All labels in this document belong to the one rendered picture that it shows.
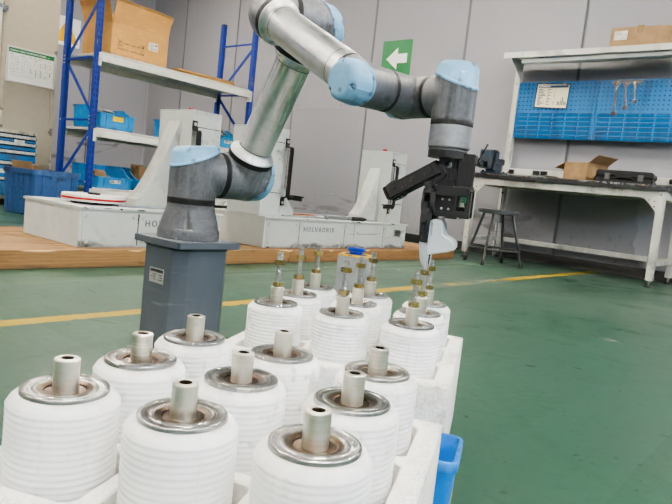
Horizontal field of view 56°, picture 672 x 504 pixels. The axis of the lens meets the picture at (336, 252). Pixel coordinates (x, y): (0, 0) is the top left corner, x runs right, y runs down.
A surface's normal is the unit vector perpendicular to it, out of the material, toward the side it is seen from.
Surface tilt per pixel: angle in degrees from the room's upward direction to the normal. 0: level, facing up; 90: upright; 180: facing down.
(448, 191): 90
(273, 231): 90
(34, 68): 90
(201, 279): 90
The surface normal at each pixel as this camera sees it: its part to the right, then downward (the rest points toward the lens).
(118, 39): 0.77, 0.11
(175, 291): 0.08, 0.11
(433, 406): -0.25, 0.07
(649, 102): -0.64, 0.00
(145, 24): 0.76, 0.33
